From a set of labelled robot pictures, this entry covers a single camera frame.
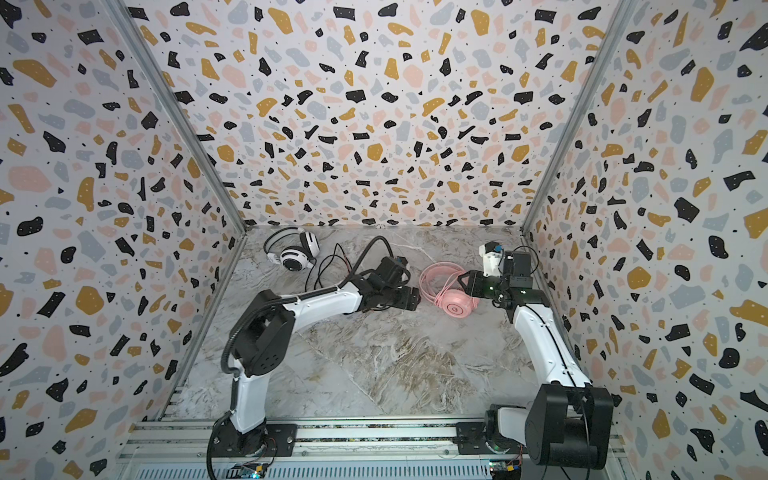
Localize pink headphones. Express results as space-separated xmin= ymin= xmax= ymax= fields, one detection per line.
xmin=419 ymin=262 xmax=479 ymax=319

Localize black headphone cable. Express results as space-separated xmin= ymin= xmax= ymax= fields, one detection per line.
xmin=303 ymin=242 xmax=361 ymax=295

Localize white black headphones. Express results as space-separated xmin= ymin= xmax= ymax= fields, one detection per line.
xmin=263 ymin=227 xmax=320 ymax=272

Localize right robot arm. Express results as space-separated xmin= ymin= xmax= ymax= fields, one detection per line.
xmin=458 ymin=242 xmax=614 ymax=473

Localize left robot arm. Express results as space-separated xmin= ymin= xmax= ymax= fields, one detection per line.
xmin=207 ymin=256 xmax=420 ymax=458

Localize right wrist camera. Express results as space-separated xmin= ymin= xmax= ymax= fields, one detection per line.
xmin=479 ymin=241 xmax=504 ymax=277

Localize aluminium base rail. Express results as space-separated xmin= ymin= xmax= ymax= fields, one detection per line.
xmin=113 ymin=416 xmax=634 ymax=479

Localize right aluminium corner post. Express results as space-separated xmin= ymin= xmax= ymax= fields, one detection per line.
xmin=521 ymin=0 xmax=637 ymax=238

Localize aluminium corner post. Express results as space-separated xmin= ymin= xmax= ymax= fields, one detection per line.
xmin=521 ymin=0 xmax=637 ymax=238
xmin=103 ymin=1 xmax=247 ymax=236

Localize left aluminium corner post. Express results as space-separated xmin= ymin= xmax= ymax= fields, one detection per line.
xmin=103 ymin=1 xmax=247 ymax=236

